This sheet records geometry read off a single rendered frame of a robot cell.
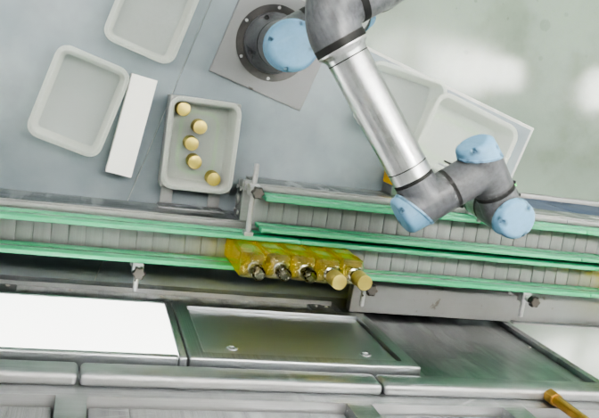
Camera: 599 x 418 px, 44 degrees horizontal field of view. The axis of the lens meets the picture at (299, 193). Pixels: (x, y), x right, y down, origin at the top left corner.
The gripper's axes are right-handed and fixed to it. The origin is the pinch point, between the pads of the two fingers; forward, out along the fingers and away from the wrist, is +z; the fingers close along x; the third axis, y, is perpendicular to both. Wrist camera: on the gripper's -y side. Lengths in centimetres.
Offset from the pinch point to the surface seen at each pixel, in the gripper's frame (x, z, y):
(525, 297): 23.0, 10.9, -40.7
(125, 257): 44, 10, 59
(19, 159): 37, 32, 88
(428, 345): 39.4, -0.5, -13.7
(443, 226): 14.7, 21.2, -16.0
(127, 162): 27, 27, 65
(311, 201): 18.6, 12.5, 23.2
